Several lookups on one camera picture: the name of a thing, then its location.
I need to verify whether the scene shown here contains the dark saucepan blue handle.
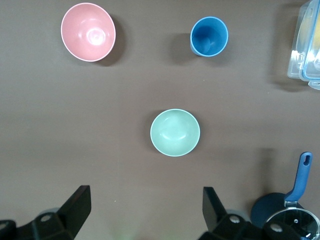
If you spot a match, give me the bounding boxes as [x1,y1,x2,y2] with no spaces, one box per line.
[250,151,320,240]

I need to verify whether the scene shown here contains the clear plastic food container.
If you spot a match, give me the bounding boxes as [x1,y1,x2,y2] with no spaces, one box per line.
[286,0,320,87]

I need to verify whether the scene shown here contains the clear lid blue seal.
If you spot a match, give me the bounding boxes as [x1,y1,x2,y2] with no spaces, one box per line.
[301,0,320,91]

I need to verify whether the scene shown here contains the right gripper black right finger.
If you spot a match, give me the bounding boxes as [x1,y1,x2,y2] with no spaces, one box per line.
[199,186,304,240]

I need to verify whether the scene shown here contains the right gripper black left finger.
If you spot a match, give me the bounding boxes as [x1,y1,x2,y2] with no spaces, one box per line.
[0,184,92,240]

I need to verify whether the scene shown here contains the pink bowl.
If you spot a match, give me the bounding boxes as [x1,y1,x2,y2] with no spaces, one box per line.
[60,2,117,62]

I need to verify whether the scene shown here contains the glass pot lid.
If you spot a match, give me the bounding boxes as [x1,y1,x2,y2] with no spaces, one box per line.
[264,207,320,240]

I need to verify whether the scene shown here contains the blue cup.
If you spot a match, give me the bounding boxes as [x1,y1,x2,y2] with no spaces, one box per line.
[189,16,229,58]

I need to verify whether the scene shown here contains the green bowl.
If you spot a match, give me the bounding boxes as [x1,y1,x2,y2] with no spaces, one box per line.
[149,108,201,158]

